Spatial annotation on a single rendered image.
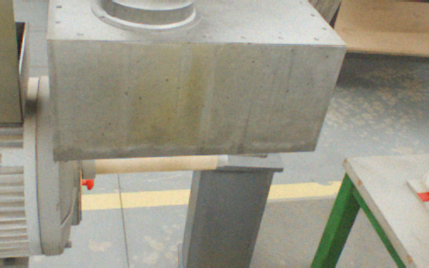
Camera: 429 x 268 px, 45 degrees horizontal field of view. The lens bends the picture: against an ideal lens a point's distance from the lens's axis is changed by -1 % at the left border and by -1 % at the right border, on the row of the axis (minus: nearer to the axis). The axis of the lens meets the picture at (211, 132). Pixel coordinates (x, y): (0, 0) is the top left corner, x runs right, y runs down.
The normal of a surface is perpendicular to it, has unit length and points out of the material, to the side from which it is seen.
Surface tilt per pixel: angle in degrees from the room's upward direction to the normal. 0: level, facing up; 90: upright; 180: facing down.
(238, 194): 90
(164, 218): 0
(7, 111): 90
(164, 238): 0
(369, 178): 0
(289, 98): 90
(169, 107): 90
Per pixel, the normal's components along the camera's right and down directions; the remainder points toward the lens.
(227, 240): 0.08, 0.59
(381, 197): 0.13, -0.80
